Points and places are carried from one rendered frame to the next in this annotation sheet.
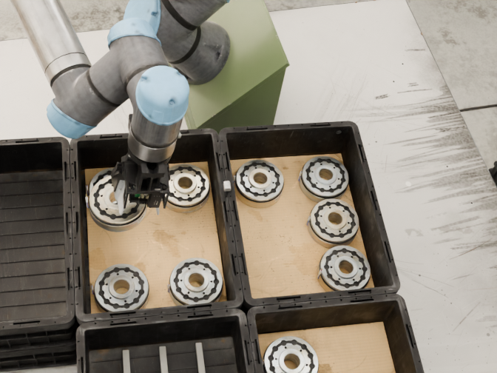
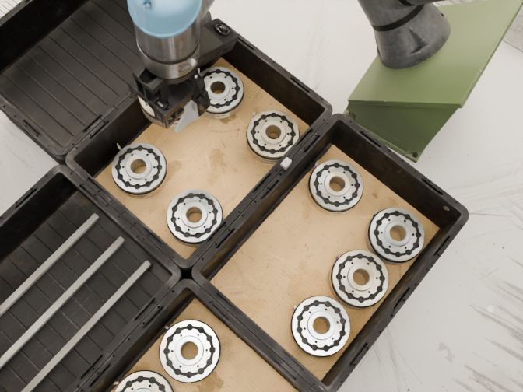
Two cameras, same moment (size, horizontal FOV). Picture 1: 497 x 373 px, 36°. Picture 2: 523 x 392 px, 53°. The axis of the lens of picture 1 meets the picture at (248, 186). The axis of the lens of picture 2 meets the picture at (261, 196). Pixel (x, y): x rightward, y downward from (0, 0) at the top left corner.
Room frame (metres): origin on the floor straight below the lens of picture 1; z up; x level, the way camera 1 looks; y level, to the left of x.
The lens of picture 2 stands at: (0.58, -0.21, 1.78)
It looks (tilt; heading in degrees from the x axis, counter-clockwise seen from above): 72 degrees down; 54
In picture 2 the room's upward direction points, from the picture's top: 5 degrees clockwise
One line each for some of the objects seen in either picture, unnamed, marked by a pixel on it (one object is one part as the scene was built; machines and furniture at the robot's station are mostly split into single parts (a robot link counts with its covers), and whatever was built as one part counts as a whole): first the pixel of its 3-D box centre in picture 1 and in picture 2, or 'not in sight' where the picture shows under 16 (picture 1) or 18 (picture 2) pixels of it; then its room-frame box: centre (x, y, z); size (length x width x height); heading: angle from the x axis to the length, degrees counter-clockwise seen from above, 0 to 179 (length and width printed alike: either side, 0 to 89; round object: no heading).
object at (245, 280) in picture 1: (304, 208); (332, 243); (0.80, -0.12, 0.92); 0.40 x 0.30 x 0.02; 18
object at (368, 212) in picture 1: (300, 220); (328, 250); (0.80, -0.12, 0.87); 0.40 x 0.30 x 0.11; 18
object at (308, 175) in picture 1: (325, 176); (397, 234); (0.93, -0.16, 0.86); 0.10 x 0.10 x 0.01
